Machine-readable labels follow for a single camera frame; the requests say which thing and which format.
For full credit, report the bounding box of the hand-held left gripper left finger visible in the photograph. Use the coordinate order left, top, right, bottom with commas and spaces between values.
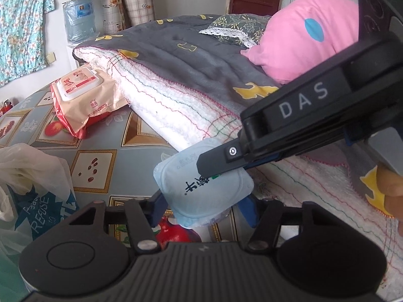
68, 192, 168, 255

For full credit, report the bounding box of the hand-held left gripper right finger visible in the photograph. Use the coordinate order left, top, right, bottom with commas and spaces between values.
238, 193, 331, 254

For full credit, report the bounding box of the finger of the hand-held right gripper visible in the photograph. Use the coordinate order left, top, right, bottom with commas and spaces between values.
197, 140, 284, 177

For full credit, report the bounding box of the pale blue soft wipes pack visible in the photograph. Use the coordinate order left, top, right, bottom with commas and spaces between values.
153, 137, 254, 229

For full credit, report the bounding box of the person's right hand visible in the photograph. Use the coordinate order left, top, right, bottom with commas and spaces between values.
376, 165, 403, 237

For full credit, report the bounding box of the pink pillow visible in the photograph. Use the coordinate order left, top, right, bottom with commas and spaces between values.
241, 0, 361, 84

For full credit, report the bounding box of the grey and white blanket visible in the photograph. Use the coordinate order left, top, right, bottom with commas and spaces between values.
72, 14, 403, 293

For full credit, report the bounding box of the dark floral lace pillow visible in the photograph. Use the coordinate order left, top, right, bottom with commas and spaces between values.
199, 14, 272, 49

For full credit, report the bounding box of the white printed plastic bag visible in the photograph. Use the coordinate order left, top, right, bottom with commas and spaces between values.
0, 143, 80, 260

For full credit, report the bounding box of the red wet wipes pack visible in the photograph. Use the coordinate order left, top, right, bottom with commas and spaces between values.
50, 64, 130, 138

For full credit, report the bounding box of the floral rolled mat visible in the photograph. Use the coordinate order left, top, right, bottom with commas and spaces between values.
101, 0, 127, 36

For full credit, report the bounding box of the blue water bottle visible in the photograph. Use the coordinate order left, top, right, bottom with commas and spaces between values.
62, 0, 98, 43

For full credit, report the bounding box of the teal floral wall cloth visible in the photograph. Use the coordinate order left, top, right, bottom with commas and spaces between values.
0, 0, 55, 87

